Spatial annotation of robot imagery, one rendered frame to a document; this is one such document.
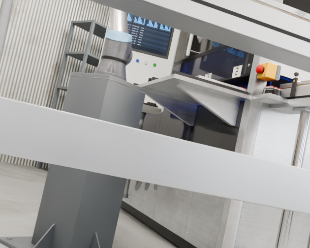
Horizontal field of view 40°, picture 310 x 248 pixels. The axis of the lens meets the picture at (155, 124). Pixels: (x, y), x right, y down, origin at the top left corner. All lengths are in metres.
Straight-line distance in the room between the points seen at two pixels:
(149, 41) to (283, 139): 1.24
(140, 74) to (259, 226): 1.33
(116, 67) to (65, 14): 4.82
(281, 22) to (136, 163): 0.53
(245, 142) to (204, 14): 1.08
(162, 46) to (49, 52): 3.69
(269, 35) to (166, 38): 1.88
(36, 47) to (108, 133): 5.41
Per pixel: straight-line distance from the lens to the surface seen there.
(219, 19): 1.10
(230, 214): 2.07
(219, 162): 1.10
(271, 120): 2.15
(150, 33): 3.00
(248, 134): 2.08
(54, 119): 0.98
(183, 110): 2.58
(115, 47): 1.94
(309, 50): 1.24
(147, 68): 2.95
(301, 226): 2.31
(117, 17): 2.14
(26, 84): 6.29
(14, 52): 6.18
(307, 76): 2.29
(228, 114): 2.14
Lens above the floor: 0.49
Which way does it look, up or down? 4 degrees up
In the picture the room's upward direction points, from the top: 12 degrees clockwise
